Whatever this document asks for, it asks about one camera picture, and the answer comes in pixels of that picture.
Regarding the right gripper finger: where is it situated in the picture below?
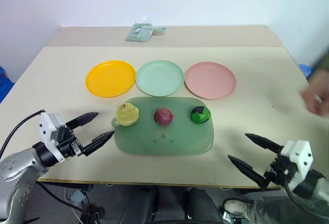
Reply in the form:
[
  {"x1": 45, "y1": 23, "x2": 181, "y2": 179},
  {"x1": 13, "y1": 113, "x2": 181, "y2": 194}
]
[
  {"x1": 227, "y1": 155, "x2": 271, "y2": 191},
  {"x1": 244, "y1": 133, "x2": 284, "y2": 156}
]

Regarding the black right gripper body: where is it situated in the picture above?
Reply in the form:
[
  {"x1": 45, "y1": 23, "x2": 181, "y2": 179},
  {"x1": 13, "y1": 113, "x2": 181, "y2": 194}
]
[{"x1": 264, "y1": 153, "x2": 299, "y2": 186}]

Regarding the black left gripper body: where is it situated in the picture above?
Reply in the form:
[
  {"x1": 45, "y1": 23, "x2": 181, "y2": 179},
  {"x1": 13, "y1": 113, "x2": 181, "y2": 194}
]
[{"x1": 57, "y1": 124, "x2": 87, "y2": 159}]

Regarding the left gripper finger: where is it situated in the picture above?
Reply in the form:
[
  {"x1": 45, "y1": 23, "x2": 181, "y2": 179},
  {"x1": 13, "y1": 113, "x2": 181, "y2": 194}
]
[
  {"x1": 82, "y1": 130, "x2": 116, "y2": 157},
  {"x1": 66, "y1": 111, "x2": 100, "y2": 130}
]

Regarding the yellow fruit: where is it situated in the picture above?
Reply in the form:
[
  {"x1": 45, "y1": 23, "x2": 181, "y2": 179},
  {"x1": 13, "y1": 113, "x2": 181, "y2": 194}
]
[{"x1": 115, "y1": 102, "x2": 140, "y2": 127}]

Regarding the yellow plastic plate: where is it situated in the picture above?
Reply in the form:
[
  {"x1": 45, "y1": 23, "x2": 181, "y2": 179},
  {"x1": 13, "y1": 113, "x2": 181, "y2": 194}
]
[{"x1": 85, "y1": 60, "x2": 136, "y2": 99}]

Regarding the green fruit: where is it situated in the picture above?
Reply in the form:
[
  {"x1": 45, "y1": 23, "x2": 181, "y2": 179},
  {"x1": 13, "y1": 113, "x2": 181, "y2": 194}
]
[{"x1": 190, "y1": 105, "x2": 212, "y2": 125}]

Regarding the red fruit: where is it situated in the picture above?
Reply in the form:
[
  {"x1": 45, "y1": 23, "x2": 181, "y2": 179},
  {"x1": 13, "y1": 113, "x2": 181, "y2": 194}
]
[{"x1": 153, "y1": 107, "x2": 176, "y2": 127}]

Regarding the pink plastic plate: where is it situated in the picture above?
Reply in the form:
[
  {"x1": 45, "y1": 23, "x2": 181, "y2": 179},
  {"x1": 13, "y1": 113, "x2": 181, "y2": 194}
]
[{"x1": 185, "y1": 62, "x2": 237, "y2": 100}]

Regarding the mint green plastic plate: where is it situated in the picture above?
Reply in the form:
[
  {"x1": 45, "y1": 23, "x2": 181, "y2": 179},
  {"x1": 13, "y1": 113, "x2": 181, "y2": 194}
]
[{"x1": 136, "y1": 60, "x2": 185, "y2": 98}]

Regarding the person's bare hand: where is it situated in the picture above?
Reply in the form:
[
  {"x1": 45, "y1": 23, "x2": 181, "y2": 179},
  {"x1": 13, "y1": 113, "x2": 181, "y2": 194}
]
[{"x1": 299, "y1": 69, "x2": 329, "y2": 118}]

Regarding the white sneaker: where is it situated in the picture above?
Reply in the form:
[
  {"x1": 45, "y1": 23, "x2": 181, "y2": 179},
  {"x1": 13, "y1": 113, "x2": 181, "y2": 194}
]
[{"x1": 223, "y1": 199, "x2": 254, "y2": 222}]

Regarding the grey trouser leg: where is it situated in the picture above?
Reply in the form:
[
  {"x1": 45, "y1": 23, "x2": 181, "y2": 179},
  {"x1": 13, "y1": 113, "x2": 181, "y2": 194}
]
[{"x1": 246, "y1": 195, "x2": 329, "y2": 224}]

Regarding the grey box under table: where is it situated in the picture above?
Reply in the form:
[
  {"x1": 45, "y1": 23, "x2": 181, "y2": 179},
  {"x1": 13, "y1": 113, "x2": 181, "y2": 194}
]
[{"x1": 69, "y1": 190, "x2": 86, "y2": 204}]

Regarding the translucent green tray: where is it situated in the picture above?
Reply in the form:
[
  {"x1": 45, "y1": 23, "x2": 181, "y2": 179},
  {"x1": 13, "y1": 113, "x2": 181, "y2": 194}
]
[{"x1": 111, "y1": 96, "x2": 215, "y2": 156}]

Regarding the blue round container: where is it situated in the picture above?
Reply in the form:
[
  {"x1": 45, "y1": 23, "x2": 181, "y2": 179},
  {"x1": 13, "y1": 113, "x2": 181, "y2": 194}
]
[{"x1": 298, "y1": 64, "x2": 313, "y2": 78}]

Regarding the blue crate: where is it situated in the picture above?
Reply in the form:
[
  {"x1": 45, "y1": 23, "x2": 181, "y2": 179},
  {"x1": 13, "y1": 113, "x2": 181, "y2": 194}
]
[{"x1": 0, "y1": 66, "x2": 15, "y2": 104}]

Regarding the folded green cloth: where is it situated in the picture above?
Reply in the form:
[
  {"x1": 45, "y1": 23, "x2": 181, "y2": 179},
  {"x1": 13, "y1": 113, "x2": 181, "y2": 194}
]
[{"x1": 125, "y1": 21, "x2": 155, "y2": 43}]

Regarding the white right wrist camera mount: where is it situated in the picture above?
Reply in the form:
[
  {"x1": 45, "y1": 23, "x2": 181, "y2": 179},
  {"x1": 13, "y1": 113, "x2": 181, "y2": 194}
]
[{"x1": 280, "y1": 140, "x2": 315, "y2": 184}]

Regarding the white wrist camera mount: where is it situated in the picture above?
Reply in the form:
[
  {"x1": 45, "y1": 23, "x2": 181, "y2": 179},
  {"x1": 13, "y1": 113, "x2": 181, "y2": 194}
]
[
  {"x1": 280, "y1": 140, "x2": 315, "y2": 184},
  {"x1": 38, "y1": 110, "x2": 68, "y2": 163}
]

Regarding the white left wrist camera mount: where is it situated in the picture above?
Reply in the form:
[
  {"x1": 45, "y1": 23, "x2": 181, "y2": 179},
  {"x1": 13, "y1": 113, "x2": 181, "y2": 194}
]
[{"x1": 38, "y1": 110, "x2": 68, "y2": 163}]

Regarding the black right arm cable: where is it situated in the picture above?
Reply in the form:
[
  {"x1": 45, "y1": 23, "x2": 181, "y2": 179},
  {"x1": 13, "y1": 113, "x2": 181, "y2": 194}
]
[{"x1": 282, "y1": 184, "x2": 329, "y2": 221}]

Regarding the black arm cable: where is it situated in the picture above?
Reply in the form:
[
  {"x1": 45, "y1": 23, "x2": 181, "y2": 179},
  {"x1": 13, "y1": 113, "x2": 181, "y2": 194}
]
[
  {"x1": 282, "y1": 184, "x2": 329, "y2": 221},
  {"x1": 0, "y1": 109, "x2": 46, "y2": 159}
]

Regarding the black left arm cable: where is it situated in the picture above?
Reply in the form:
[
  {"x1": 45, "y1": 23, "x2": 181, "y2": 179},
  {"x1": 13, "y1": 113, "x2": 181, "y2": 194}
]
[{"x1": 0, "y1": 109, "x2": 46, "y2": 159}]

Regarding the black cable under table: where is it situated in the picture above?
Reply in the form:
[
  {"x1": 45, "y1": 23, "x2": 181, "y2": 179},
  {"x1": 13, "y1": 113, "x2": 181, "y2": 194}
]
[{"x1": 38, "y1": 182, "x2": 87, "y2": 216}]

